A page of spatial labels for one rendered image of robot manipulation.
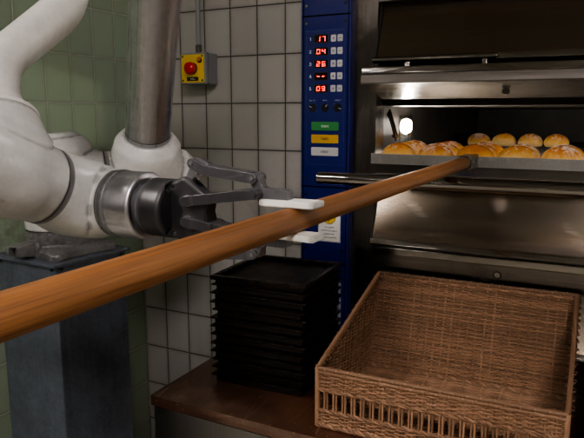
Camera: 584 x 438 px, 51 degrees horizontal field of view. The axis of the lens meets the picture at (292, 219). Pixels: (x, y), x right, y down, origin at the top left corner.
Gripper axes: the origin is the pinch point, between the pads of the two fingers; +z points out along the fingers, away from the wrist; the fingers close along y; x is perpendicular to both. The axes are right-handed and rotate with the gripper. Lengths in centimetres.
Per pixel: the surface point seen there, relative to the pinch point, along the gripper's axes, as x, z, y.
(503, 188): -75, 13, 3
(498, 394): -97, 11, 60
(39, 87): -70, -120, -19
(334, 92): -109, -42, -18
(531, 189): -75, 18, 3
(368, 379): -62, -12, 47
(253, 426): -57, -39, 63
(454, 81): -97, -4, -20
